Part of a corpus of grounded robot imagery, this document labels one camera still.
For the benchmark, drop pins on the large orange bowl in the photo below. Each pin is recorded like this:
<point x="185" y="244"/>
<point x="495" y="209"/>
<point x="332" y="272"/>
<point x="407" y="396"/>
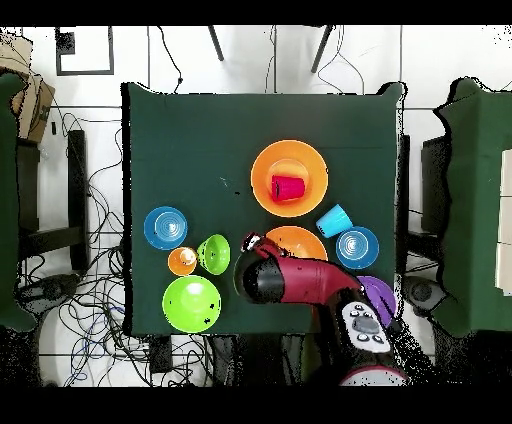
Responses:
<point x="300" y="242"/>
<point x="308" y="160"/>

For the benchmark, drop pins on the small green bowl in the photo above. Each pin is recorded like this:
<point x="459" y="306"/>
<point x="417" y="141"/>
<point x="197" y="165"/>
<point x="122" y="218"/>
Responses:
<point x="215" y="254"/>

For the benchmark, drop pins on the red cup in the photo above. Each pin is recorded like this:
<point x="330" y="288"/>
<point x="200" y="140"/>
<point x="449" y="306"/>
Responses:
<point x="288" y="188"/>

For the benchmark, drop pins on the blue cup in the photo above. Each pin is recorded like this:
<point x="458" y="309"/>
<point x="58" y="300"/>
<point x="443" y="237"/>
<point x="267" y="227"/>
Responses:
<point x="334" y="220"/>

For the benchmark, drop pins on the orange cup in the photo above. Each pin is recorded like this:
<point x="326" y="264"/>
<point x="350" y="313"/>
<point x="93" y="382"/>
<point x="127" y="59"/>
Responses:
<point x="180" y="262"/>

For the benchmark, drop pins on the large green bowl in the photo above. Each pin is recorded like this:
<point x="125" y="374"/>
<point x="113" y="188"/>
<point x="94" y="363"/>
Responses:
<point x="191" y="304"/>

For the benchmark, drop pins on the purple bowl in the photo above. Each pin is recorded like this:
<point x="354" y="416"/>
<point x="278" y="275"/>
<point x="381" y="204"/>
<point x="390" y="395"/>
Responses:
<point x="380" y="294"/>

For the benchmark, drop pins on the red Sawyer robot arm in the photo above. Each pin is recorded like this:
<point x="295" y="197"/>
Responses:
<point x="316" y="280"/>

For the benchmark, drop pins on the white box stack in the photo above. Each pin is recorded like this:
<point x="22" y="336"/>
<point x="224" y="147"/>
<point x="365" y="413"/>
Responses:
<point x="506" y="180"/>

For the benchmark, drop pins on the blue bowl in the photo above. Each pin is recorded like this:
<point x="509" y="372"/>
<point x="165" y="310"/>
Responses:
<point x="165" y="228"/>
<point x="357" y="247"/>

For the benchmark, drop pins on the dark green table cloth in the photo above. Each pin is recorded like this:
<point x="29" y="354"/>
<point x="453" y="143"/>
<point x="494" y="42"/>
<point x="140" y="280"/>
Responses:
<point x="200" y="140"/>

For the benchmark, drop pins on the black power strip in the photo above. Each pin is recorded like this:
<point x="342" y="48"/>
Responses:
<point x="160" y="356"/>

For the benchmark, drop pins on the black tripod leg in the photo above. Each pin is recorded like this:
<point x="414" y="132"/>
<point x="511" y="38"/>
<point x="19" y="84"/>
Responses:
<point x="216" y="44"/>
<point x="321" y="50"/>

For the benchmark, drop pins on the dark green covered table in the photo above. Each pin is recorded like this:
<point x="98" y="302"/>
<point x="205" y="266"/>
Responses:
<point x="8" y="200"/>
<point x="476" y="200"/>

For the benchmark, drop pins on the cardboard box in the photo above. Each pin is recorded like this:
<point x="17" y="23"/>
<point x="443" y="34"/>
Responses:
<point x="36" y="108"/>

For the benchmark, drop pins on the black pedestal foot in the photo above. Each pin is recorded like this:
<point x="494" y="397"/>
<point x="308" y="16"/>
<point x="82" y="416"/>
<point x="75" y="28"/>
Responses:
<point x="422" y="292"/>
<point x="52" y="288"/>

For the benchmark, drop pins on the black metal stand frame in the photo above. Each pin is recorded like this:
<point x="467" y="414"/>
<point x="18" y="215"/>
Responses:
<point x="78" y="180"/>

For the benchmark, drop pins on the black floor frame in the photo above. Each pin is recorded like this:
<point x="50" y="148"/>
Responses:
<point x="65" y="43"/>

